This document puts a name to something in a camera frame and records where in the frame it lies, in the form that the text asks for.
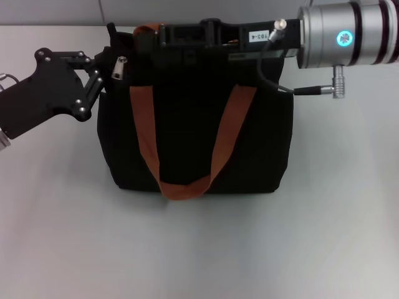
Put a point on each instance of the silver zipper pull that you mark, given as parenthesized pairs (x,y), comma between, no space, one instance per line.
(119,68)

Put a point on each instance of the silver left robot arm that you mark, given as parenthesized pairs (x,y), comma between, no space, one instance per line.
(3,141)

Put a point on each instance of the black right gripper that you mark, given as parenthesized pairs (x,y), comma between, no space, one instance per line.
(218,39)

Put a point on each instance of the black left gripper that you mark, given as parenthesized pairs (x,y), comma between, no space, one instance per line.
(40,90)

